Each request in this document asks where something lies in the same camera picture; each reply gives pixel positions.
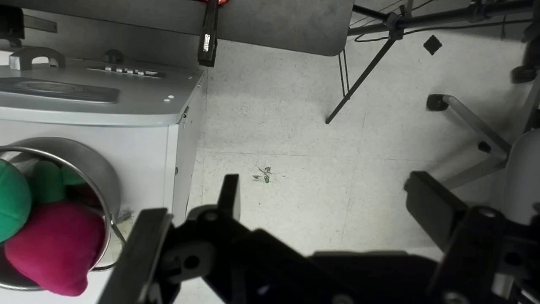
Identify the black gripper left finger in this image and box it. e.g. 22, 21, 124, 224
98, 207, 173, 304

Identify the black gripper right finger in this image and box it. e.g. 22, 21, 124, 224
404, 170, 468, 249

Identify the green plush toy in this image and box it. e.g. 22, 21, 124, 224
0, 160, 85, 241

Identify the pink plush toy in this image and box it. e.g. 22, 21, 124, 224
6, 202, 107, 297

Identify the white toy kitchen cabinet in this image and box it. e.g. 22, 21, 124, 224
0, 49, 206, 219

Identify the black tripod stand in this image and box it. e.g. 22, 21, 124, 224
324, 0, 540, 125

